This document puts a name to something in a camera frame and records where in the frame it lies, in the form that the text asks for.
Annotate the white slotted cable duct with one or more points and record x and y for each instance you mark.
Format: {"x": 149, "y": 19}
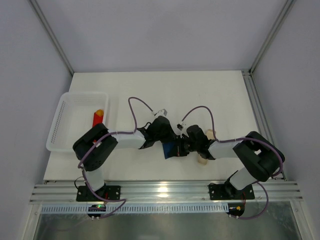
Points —
{"x": 136, "y": 208}

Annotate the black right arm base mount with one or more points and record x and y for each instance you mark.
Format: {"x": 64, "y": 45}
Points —
{"x": 228, "y": 192}

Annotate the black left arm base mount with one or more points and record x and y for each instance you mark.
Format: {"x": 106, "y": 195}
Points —
{"x": 107, "y": 192}

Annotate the white plastic basket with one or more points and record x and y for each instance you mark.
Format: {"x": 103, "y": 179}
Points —
{"x": 74, "y": 116}

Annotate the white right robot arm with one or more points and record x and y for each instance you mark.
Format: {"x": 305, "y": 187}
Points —
{"x": 261, "y": 160}

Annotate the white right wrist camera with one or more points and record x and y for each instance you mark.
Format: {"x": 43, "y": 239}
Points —
{"x": 181, "y": 126}

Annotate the aluminium frame post left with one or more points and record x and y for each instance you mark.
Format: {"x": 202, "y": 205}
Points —
{"x": 51, "y": 35}

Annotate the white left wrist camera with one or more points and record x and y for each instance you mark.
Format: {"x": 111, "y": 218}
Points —
{"x": 163, "y": 112}

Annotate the aluminium side rail right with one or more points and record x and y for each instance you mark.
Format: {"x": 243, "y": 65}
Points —
{"x": 256, "y": 105}

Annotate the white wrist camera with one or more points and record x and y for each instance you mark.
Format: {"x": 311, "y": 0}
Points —
{"x": 181, "y": 126}
{"x": 163, "y": 112}

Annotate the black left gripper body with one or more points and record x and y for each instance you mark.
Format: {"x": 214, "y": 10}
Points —
{"x": 169, "y": 136}

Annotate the aluminium frame post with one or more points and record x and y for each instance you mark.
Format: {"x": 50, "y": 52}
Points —
{"x": 275, "y": 28}
{"x": 51, "y": 35}

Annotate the blue paper napkin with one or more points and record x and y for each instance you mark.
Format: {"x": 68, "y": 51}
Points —
{"x": 169, "y": 150}

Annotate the aluminium table edge rail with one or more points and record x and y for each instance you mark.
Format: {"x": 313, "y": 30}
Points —
{"x": 154, "y": 192}

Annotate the beige cutlery tray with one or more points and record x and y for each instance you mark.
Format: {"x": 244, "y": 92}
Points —
{"x": 210, "y": 135}

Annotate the red bottle orange cap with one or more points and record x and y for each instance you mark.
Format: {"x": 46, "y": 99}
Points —
{"x": 98, "y": 117}

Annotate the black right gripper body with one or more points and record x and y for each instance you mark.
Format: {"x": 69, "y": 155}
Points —
{"x": 188, "y": 145}

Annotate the aluminium frame post right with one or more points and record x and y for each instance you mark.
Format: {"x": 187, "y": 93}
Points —
{"x": 275, "y": 28}

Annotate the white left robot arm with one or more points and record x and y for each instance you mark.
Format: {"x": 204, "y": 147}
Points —
{"x": 96, "y": 145}

